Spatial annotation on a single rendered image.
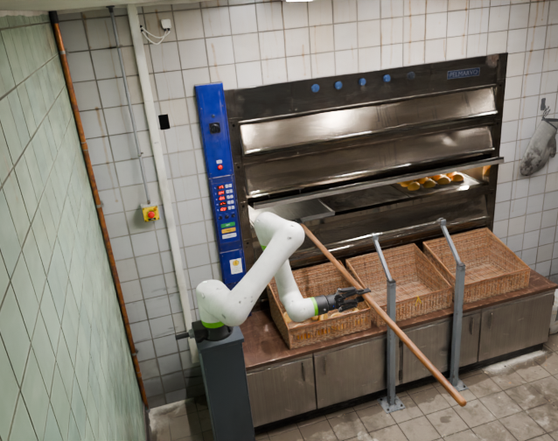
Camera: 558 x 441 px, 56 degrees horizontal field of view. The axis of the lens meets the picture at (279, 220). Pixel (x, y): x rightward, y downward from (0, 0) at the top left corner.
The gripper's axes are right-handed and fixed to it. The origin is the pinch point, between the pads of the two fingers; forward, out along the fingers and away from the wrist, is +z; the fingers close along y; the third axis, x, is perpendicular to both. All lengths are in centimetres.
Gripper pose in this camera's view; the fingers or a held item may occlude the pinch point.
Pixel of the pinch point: (363, 294)
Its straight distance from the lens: 265.0
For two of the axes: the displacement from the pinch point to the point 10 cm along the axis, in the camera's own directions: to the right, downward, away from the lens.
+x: 3.0, 3.5, -8.9
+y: 0.8, 9.2, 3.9
